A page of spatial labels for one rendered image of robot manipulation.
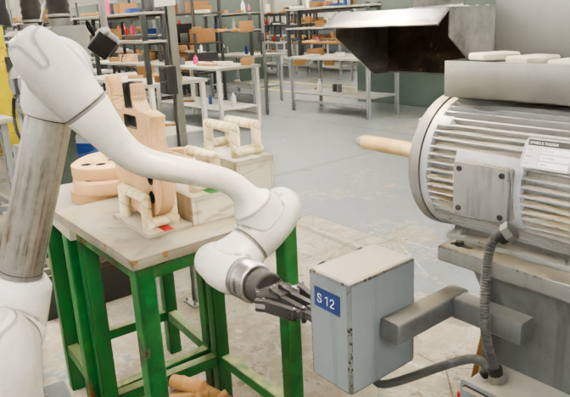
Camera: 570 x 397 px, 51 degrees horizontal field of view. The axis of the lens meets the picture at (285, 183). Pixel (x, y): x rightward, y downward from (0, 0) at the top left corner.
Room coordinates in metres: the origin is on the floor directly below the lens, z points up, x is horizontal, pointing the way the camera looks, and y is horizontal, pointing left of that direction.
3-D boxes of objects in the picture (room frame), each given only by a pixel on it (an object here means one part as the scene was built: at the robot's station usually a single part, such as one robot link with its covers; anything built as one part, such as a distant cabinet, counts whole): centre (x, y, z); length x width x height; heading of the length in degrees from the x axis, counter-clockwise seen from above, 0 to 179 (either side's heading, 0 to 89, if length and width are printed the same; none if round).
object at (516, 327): (0.91, -0.34, 1.02); 0.13 x 0.04 x 0.04; 38
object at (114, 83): (1.88, 0.51, 1.33); 0.07 x 0.04 x 0.10; 36
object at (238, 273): (1.20, 0.09, 0.97); 0.09 x 0.06 x 0.09; 128
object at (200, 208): (1.87, 0.30, 0.98); 0.27 x 0.16 x 0.09; 37
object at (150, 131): (1.77, 0.43, 1.17); 0.35 x 0.04 x 0.40; 36
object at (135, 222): (1.78, 0.42, 0.94); 0.27 x 0.15 x 0.01; 37
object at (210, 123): (1.94, 0.20, 1.20); 0.20 x 0.03 x 0.03; 36
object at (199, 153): (1.89, 0.26, 1.12); 0.20 x 0.03 x 0.03; 36
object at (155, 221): (1.70, 0.37, 0.96); 0.11 x 0.03 x 0.03; 127
